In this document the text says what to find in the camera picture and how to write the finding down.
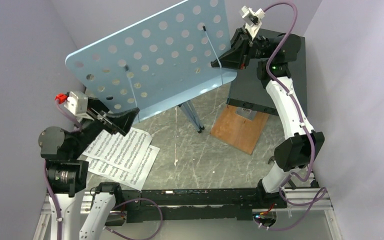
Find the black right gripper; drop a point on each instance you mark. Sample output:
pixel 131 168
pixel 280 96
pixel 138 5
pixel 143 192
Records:
pixel 238 57

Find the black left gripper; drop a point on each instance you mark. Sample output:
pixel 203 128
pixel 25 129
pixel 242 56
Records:
pixel 120 121

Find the light blue music stand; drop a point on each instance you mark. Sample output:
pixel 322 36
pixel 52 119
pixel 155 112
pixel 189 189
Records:
pixel 159 62

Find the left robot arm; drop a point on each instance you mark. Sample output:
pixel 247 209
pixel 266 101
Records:
pixel 65 175

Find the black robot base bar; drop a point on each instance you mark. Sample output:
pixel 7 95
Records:
pixel 241 204

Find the dark green metal rack unit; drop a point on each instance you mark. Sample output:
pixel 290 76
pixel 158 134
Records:
pixel 246 91

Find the small grey metal plate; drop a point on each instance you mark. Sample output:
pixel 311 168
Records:
pixel 246 113

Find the wooden board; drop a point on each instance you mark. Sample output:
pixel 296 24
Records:
pixel 238 131

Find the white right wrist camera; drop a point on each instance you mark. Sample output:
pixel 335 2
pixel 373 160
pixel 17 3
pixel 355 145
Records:
pixel 252 19

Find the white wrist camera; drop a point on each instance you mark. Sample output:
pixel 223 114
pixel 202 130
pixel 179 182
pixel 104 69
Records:
pixel 75 102
pixel 252 19

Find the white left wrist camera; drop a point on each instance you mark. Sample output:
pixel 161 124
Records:
pixel 75 102

